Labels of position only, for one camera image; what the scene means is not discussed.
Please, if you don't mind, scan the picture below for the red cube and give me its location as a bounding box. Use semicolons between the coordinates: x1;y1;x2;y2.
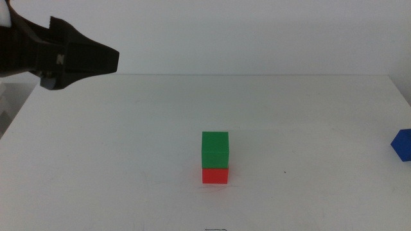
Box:
202;167;229;185

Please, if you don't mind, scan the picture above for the blue cube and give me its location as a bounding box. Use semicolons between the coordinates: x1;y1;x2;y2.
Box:
390;128;411;162

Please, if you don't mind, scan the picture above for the green cube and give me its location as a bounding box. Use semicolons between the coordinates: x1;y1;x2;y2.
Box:
201;131;230;170

